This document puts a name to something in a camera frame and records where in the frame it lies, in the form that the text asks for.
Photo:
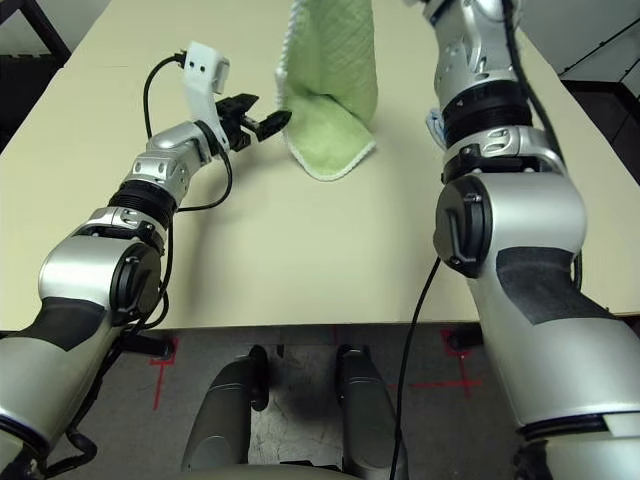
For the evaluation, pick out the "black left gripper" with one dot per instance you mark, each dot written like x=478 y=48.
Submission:
x=235 y=127

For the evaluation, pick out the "green towel white trim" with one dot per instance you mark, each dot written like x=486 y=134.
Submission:
x=330 y=75

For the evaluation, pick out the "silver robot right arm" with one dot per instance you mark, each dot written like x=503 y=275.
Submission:
x=525 y=225

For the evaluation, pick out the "light blue folded towel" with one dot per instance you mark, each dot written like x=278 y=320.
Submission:
x=434 y=125

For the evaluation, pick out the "black foam floor mat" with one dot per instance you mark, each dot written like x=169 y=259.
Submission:
x=20 y=85

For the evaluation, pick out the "black table foot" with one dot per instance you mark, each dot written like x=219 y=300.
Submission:
x=462 y=341
x=145 y=344

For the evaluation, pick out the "grey robot right leg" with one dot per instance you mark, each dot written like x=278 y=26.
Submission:
x=370 y=415

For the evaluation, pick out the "black metal rack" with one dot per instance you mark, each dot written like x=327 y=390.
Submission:
x=610 y=115

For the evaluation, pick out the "pale robot waist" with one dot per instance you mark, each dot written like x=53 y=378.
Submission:
x=260 y=475

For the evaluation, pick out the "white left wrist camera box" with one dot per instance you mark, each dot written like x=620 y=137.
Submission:
x=202 y=65

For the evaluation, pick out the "black metal frame bar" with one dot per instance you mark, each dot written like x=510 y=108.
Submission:
x=50 y=30

